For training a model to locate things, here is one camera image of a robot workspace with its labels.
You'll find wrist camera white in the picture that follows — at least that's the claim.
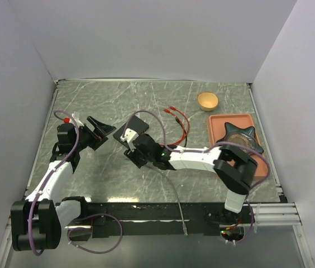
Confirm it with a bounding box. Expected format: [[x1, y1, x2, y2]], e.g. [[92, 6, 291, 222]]
[[120, 128, 139, 151], [63, 112, 84, 127]]

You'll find grey ethernet cable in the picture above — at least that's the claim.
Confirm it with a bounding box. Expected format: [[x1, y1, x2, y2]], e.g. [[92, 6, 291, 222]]
[[151, 164, 189, 237]]

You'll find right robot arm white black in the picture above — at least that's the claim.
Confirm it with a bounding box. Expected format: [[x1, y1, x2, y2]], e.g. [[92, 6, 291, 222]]
[[120, 129, 257, 223]]

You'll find yellow ceramic bowl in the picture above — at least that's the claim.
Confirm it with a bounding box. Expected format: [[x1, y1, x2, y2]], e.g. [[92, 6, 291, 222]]
[[197, 92, 219, 112]]

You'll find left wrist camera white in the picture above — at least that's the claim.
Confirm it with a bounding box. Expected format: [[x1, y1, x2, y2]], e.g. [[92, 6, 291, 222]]
[[63, 112, 84, 127]]

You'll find salmon pink tray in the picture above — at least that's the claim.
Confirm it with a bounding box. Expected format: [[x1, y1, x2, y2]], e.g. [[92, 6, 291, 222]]
[[207, 113, 268, 181]]

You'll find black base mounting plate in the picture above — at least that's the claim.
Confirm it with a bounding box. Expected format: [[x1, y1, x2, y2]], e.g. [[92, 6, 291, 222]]
[[55, 201, 256, 238]]

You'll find red ethernet cable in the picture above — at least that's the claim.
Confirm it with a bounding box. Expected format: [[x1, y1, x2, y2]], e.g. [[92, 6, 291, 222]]
[[169, 106, 190, 140], [163, 108, 188, 145]]

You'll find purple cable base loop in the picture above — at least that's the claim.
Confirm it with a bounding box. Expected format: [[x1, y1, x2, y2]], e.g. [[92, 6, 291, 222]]
[[66, 213, 123, 255]]

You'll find black network switch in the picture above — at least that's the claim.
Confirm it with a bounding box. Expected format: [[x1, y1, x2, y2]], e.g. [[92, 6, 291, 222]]
[[113, 116, 149, 148]]

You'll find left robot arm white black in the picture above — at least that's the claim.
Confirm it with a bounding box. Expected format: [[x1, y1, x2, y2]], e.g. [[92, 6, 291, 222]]
[[11, 113, 116, 256]]

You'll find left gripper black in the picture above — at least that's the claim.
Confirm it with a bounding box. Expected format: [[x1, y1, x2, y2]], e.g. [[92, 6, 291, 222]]
[[73, 116, 116, 151]]

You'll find blue star-shaped dish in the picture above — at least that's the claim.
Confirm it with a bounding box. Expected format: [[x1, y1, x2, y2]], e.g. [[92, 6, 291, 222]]
[[216, 122, 264, 154]]

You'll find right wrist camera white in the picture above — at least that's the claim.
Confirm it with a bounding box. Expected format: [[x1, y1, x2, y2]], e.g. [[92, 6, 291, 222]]
[[120, 128, 139, 151]]

